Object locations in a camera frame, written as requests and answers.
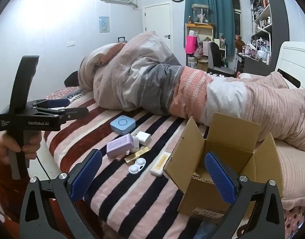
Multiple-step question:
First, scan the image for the purple enjoy traveling box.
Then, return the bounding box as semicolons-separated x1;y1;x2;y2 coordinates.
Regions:
107;134;135;158

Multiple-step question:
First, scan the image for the gold bar box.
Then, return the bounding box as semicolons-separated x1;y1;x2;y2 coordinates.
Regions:
124;147;150;165

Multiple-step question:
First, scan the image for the white cube charger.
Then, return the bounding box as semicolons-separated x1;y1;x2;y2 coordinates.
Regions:
136;131;152;146

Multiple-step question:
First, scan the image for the white contact lens case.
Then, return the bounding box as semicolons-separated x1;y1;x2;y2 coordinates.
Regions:
128;158;146;175

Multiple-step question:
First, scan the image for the brown cardboard box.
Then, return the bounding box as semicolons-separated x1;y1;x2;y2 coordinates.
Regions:
164;113;283;223

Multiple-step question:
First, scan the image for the white yellow-label box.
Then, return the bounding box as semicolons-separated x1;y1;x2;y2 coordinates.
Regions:
150;151;171;177

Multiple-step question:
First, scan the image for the small pink clear bottle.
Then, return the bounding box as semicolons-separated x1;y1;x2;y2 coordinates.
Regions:
115;154;124;161

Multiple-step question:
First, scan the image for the person's left hand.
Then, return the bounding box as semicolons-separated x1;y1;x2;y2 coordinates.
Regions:
0;132;42;165

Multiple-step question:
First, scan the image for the blue square case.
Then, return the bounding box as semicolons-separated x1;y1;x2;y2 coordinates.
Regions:
110;115;136;135

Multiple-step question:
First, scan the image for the pink ribbed pillow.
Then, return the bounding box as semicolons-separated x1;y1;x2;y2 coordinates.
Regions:
275;140;305;210

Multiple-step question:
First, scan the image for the pink grey rolled duvet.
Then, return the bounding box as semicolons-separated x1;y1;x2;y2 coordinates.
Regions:
77;31;305;151

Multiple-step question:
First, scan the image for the white door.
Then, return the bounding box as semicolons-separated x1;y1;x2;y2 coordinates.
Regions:
144;3;172;49

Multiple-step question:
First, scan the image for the pink bag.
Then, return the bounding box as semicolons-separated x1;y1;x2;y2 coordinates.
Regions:
185;35;198;54

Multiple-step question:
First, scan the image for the cluttered wooden desk shelf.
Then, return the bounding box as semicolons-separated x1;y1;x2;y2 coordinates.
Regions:
185;4;227;71

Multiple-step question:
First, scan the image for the black office chair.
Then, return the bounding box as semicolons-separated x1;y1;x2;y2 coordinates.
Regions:
207;42;236;77

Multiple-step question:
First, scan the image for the teal curtain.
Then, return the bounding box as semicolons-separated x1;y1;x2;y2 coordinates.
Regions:
184;0;235;58

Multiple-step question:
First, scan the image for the dark tall bookshelf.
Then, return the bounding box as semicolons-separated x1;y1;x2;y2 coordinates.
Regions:
244;0;289;75

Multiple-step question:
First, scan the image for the wall poster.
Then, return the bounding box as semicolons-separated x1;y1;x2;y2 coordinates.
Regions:
99;17;110;33

